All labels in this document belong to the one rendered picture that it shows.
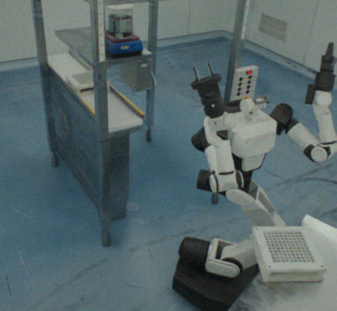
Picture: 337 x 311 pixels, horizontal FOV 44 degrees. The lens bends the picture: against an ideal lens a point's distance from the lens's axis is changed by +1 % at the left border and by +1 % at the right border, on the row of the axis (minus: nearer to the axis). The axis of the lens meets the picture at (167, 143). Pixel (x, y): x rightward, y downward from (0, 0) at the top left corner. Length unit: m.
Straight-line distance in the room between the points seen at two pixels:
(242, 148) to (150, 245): 1.33
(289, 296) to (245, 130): 0.74
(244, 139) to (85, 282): 1.48
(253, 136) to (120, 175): 1.28
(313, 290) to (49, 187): 2.42
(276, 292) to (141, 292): 1.22
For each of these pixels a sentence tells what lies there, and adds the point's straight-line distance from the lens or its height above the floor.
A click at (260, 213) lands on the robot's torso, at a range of 2.33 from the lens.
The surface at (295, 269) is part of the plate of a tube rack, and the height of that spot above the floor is 0.94.
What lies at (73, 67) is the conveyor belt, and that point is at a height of 0.91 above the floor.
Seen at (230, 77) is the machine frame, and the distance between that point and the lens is 2.90.
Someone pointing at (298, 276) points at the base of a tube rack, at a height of 0.89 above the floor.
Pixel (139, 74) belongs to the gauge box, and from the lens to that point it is 2.52.
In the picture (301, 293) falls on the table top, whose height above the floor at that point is 0.87.
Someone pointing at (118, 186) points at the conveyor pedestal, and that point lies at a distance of 3.06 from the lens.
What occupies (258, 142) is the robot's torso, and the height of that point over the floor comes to 1.18.
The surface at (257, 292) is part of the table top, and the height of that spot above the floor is 0.87.
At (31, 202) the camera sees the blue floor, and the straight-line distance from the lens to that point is 3.53.
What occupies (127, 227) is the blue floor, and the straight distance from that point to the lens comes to 3.22.
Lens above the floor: 2.21
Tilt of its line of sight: 32 degrees down
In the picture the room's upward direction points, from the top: 4 degrees clockwise
